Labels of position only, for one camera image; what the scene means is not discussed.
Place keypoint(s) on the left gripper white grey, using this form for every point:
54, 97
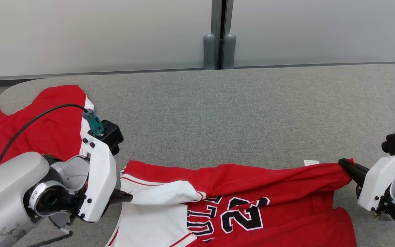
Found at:
99, 178

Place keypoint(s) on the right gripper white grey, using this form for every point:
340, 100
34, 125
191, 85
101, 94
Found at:
375, 185

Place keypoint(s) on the red shorts white side stripe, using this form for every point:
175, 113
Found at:
46, 137

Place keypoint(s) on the red basketball jersey white sleeves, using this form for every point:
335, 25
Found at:
252, 181

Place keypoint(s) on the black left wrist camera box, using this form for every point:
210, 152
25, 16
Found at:
111, 135

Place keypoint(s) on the teal left camera connector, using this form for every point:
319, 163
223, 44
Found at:
94, 123

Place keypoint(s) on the grey metal partition post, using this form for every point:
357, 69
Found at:
217, 20

